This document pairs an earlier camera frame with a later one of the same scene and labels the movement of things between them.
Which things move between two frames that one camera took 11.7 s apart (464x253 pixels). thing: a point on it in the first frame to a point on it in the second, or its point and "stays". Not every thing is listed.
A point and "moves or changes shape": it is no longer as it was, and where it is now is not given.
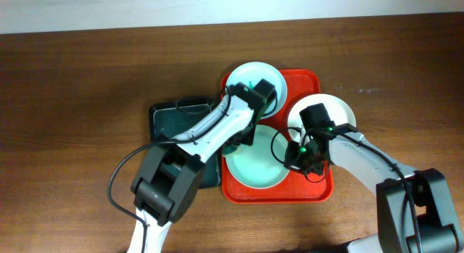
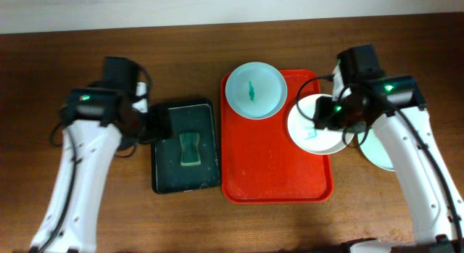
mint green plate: (260, 164) moves or changes shape
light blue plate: (251, 73) stays
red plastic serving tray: (297, 188) stays
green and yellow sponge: (228, 149) moves or changes shape
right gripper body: (304, 158) to (328, 113)
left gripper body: (246, 137) to (156, 124)
